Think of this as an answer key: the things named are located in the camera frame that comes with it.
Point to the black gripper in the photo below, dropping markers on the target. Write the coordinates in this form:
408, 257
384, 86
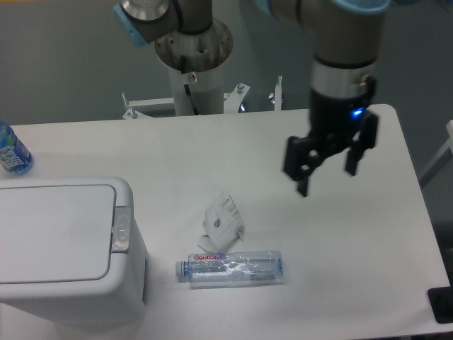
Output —
336, 124

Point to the white push-button trash can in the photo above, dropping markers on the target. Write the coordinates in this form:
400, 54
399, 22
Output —
71, 250

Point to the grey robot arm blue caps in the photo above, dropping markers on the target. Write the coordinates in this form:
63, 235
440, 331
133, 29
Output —
347, 35

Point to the crumpled white plastic pouch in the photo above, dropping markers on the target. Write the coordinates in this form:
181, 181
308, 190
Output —
223, 225

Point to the clear empty plastic water bottle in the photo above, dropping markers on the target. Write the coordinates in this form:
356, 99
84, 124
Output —
231, 270

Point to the black clamp at table edge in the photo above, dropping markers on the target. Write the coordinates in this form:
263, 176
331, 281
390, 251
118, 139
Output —
441, 303

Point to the blue labelled drink bottle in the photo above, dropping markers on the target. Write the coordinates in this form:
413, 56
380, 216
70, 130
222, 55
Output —
16, 159

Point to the white frame at right edge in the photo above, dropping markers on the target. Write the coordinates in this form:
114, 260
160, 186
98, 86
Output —
438, 161

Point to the white metal base frame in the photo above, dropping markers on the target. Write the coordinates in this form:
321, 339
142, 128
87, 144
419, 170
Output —
233, 102

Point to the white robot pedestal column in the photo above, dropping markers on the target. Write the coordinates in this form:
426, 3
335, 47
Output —
194, 64

